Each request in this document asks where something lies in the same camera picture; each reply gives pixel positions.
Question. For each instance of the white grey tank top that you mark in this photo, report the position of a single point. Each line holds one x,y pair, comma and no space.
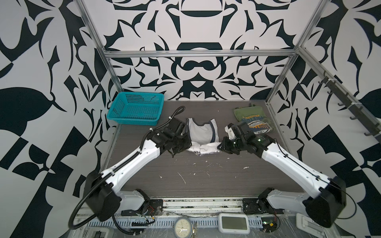
204,137

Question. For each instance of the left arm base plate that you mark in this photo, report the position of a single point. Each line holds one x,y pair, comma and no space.
151,208

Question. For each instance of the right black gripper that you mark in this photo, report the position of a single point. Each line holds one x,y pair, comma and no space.
224,147

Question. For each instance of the teal plastic basket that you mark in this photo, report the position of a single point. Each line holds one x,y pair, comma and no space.
136,108

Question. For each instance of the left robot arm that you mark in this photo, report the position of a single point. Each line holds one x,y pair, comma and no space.
102,191

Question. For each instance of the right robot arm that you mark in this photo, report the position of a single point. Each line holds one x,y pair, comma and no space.
323,198

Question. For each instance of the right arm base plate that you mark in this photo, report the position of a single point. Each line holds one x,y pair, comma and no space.
252,206

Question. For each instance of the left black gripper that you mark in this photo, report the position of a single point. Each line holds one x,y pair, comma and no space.
187,143

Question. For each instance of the green tank top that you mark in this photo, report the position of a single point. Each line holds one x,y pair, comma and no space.
255,117

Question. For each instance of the white plastic bracket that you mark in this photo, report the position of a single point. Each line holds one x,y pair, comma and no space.
307,225

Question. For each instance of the black wall hook rack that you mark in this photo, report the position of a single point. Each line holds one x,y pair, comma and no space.
358,110

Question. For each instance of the white digital timer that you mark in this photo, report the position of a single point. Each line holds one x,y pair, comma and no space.
233,223

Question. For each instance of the round analog clock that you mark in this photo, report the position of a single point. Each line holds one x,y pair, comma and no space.
183,228

